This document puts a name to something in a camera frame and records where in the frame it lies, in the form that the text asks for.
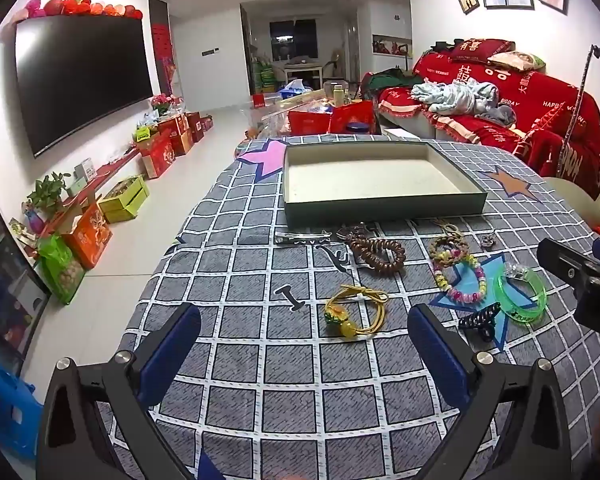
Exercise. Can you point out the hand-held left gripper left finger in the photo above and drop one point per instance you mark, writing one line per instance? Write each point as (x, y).
(172, 345)

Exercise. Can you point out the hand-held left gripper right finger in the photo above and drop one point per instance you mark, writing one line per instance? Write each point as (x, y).
(437, 355)

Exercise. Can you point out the black claw hair clip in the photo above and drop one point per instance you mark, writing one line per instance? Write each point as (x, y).
(477, 317)

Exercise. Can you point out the silver metal hair clasp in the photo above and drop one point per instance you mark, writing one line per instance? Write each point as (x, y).
(355, 232)

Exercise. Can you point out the silver hair clip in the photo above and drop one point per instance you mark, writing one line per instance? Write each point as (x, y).
(300, 238)

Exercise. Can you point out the shallow green cardboard box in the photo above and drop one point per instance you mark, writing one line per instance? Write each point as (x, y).
(360, 175)

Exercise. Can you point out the beige chair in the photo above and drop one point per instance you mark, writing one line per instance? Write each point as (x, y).
(575, 197)

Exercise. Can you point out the small metal brooch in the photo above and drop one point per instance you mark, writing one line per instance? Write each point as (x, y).
(489, 241)

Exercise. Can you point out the grey checked blanket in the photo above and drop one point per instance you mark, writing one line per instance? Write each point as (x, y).
(260, 270)

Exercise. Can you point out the green plastic bag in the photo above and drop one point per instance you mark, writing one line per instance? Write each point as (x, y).
(60, 270)

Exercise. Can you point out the orange gift box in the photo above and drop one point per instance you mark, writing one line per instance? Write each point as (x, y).
(87, 237)

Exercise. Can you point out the glittery pole stand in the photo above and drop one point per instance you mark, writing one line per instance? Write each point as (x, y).
(577, 105)

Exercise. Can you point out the yellow green box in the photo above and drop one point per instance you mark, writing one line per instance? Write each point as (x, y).
(122, 200)

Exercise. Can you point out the grey cloth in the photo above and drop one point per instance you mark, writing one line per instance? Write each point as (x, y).
(500, 116)

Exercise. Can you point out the red covered sofa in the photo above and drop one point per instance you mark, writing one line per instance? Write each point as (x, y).
(530, 90)

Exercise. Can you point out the blue plastic stool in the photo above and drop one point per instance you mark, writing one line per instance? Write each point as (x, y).
(5, 410)

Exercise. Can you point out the patterned red gift box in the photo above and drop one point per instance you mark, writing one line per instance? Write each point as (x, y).
(157, 157)

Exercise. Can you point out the potted plant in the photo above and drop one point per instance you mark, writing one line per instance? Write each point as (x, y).
(50, 192)

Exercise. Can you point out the light blue clothes pile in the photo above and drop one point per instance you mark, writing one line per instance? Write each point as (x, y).
(450, 96)

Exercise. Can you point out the floral pillow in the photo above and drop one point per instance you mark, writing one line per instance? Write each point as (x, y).
(517, 61)

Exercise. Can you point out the red pillow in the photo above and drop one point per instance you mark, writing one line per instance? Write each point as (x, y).
(475, 50)

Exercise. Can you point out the blue round tin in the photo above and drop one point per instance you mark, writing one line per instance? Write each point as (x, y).
(357, 128)

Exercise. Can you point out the pink flower bouquet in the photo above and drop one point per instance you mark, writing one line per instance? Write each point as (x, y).
(164, 104)

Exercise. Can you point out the green clothing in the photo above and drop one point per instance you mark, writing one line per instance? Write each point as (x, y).
(390, 80)

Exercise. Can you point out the tall red gift bag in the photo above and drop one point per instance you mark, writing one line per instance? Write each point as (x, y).
(352, 112)

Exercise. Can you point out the small red box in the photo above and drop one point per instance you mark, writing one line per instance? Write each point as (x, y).
(263, 101)

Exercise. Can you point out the wide red gift bag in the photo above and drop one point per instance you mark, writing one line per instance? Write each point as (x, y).
(307, 122)

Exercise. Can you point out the yellow lidded bottle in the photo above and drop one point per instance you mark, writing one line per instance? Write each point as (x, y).
(338, 94)

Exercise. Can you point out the tissue box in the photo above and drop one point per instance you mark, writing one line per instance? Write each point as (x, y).
(291, 89)

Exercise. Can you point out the black television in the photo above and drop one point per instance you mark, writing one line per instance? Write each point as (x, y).
(80, 75)

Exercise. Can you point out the red balloon garland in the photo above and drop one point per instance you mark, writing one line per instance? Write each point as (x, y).
(75, 6)

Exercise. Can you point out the small picture frame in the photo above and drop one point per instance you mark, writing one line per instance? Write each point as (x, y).
(468, 1)

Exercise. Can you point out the red wall decoration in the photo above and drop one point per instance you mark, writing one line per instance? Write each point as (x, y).
(162, 55)

